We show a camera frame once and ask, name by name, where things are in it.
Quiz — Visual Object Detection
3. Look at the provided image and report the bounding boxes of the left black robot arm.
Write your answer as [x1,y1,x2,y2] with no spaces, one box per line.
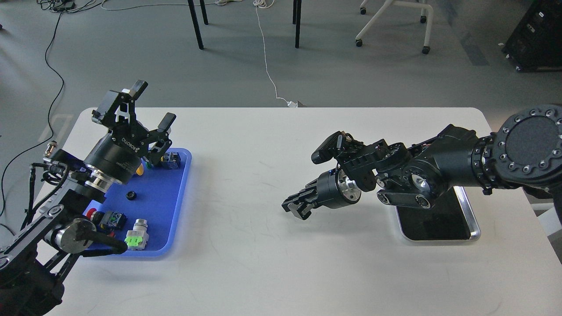
[0,80,176,316]

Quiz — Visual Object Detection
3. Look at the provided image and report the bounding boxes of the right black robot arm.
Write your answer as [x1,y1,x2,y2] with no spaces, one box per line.
[282,104,562,220]

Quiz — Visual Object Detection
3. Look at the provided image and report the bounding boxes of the white rolling chair base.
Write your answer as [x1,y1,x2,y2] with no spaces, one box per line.
[355,0,435,54]

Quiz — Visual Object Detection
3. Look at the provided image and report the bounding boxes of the green push button switch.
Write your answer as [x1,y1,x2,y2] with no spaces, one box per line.
[145,152,181,170]

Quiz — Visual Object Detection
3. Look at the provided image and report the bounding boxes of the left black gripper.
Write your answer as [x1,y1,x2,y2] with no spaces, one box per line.
[84,80,177,184]

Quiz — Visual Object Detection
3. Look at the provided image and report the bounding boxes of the white floor cable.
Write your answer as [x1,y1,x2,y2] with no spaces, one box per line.
[101,0,299,108]

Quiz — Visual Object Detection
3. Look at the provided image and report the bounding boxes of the yellow push button switch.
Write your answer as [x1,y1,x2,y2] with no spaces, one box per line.
[134,163,144,176]

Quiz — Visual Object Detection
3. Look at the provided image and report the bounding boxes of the silver green switch module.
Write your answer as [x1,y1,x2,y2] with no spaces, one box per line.
[124,219,149,251]

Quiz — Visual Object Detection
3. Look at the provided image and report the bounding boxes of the blue plastic tray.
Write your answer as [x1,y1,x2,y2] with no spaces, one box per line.
[83,148,191,258]

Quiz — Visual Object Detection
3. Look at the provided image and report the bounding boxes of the red emergency stop button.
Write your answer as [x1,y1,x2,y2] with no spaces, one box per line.
[86,208,128,231]

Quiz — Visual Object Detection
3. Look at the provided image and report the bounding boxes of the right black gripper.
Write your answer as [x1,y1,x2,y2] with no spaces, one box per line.
[281,169,362,220]

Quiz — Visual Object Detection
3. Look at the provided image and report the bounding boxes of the small black gear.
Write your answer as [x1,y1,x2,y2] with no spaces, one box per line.
[125,190,138,201]

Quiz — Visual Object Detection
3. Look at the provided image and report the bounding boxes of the black floor cable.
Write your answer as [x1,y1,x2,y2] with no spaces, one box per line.
[0,0,104,218]

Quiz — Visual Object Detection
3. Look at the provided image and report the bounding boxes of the silver metal tray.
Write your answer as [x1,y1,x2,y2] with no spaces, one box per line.
[396,186,481,244]

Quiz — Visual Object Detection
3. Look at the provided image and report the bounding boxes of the black equipment case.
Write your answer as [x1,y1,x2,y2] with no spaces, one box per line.
[502,0,562,72]

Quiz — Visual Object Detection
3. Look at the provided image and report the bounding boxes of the black table legs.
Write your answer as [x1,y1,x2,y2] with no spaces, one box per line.
[187,0,303,50]

